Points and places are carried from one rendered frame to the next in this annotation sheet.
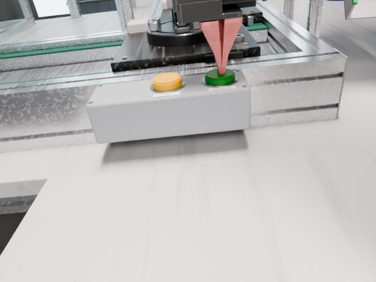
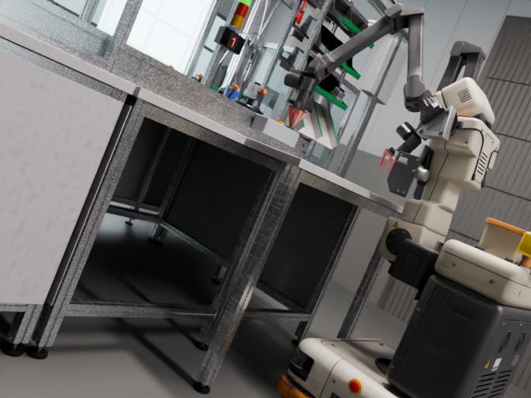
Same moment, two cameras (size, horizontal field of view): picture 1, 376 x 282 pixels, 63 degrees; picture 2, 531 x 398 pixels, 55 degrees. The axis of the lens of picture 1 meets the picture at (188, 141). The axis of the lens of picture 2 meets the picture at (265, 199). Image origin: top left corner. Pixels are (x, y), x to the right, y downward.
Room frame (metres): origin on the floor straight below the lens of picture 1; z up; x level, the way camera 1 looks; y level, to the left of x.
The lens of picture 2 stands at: (-0.83, 1.60, 0.80)
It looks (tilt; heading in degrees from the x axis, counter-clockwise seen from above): 4 degrees down; 306
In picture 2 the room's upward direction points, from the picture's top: 23 degrees clockwise
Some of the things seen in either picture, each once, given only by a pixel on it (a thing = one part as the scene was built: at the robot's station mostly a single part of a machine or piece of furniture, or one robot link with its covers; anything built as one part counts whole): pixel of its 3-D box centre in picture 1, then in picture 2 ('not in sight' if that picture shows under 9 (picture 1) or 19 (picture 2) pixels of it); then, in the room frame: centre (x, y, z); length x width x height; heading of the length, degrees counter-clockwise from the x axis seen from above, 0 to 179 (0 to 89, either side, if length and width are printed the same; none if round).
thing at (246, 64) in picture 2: not in sight; (246, 63); (1.37, -0.72, 1.32); 0.14 x 0.14 x 0.38
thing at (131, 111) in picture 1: (170, 105); (276, 130); (0.39, 0.02, 0.93); 0.21 x 0.07 x 0.06; 87
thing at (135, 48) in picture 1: (184, 41); not in sight; (0.60, -0.02, 0.96); 0.24 x 0.24 x 0.02; 87
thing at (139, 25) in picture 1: (139, 29); not in sight; (0.70, 0.07, 0.97); 0.05 x 0.05 x 0.04; 87
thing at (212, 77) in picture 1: (220, 80); not in sight; (0.39, -0.05, 0.96); 0.04 x 0.04 x 0.02
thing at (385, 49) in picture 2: not in sight; (365, 115); (1.08, -1.82, 1.43); 0.30 x 0.09 x 1.13; 87
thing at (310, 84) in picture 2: not in sight; (306, 84); (0.39, -0.05, 1.15); 0.07 x 0.06 x 0.07; 9
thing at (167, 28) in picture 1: (183, 30); (246, 108); (0.60, -0.02, 0.98); 0.14 x 0.14 x 0.02
